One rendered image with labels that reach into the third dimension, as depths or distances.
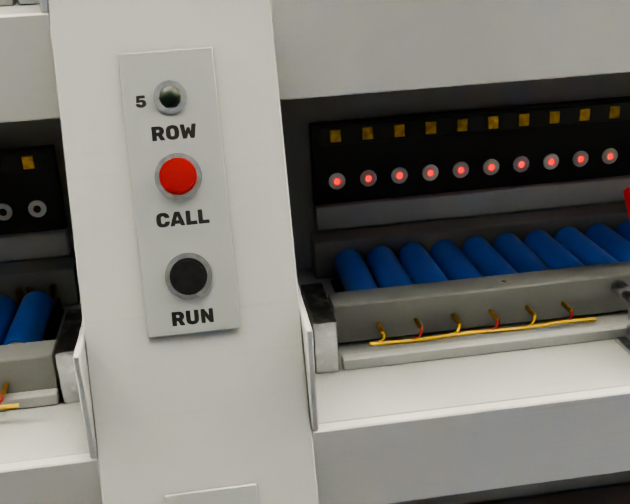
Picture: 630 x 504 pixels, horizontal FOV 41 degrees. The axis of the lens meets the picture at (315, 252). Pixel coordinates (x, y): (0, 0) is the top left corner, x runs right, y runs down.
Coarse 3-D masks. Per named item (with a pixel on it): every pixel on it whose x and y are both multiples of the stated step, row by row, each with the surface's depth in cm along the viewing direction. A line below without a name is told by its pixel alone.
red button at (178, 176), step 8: (168, 160) 36; (176, 160) 36; (184, 160) 36; (168, 168) 36; (176, 168) 36; (184, 168) 36; (192, 168) 36; (160, 176) 36; (168, 176) 36; (176, 176) 36; (184, 176) 36; (192, 176) 36; (168, 184) 36; (176, 184) 36; (184, 184) 36; (192, 184) 36; (176, 192) 36; (184, 192) 36
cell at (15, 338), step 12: (24, 300) 48; (36, 300) 48; (48, 300) 49; (24, 312) 46; (36, 312) 47; (48, 312) 48; (12, 324) 46; (24, 324) 45; (36, 324) 46; (12, 336) 44; (24, 336) 44; (36, 336) 45
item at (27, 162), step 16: (0, 160) 51; (16, 160) 51; (32, 160) 51; (48, 160) 51; (0, 176) 51; (16, 176) 52; (32, 176) 52; (48, 176) 52; (0, 192) 52; (16, 192) 52; (32, 192) 52; (48, 192) 52; (16, 208) 52; (48, 208) 52; (64, 208) 53; (0, 224) 52; (16, 224) 53; (32, 224) 53; (48, 224) 53; (64, 224) 53
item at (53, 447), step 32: (0, 256) 52; (32, 256) 53; (64, 320) 44; (64, 352) 40; (64, 384) 41; (0, 416) 40; (32, 416) 40; (64, 416) 40; (0, 448) 38; (32, 448) 38; (64, 448) 38; (96, 448) 37; (0, 480) 36; (32, 480) 37; (64, 480) 37; (96, 480) 37
